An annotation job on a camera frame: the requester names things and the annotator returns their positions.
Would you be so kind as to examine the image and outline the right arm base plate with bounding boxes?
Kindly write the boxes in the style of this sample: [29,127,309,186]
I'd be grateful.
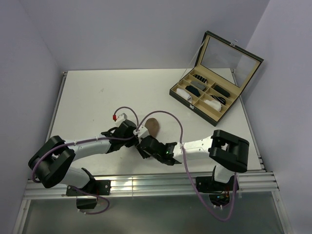
[195,176,234,193]

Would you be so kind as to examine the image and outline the grey rolled sock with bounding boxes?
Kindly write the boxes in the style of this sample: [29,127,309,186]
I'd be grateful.
[191,81,206,91]

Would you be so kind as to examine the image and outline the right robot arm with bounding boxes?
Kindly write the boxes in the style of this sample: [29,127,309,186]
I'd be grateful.
[133,129,249,190]

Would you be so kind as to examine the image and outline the aluminium frame rail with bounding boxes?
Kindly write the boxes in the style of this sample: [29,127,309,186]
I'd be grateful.
[22,171,279,200]

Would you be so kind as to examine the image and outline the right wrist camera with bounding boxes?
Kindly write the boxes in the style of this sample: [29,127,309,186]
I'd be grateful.
[133,126,150,139]

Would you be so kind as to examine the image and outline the white rolled sock in box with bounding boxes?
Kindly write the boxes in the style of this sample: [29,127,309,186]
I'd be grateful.
[204,99,222,112]

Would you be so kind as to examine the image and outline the black compartment storage box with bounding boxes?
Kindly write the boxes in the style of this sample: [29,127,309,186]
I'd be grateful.
[169,31,264,126]

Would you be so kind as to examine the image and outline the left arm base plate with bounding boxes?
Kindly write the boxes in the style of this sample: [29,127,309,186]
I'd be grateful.
[66,180,111,196]

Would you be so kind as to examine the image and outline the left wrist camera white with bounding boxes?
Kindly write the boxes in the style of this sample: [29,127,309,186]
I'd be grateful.
[113,113,128,127]

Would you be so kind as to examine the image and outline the dark striped rolled sock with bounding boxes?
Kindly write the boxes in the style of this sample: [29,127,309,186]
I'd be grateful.
[211,95,226,105]

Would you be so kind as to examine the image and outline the black white striped rolled sock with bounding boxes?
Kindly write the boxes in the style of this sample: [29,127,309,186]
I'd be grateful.
[193,74,208,84]

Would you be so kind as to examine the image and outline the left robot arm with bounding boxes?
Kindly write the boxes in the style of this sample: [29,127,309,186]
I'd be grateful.
[28,120,137,195]

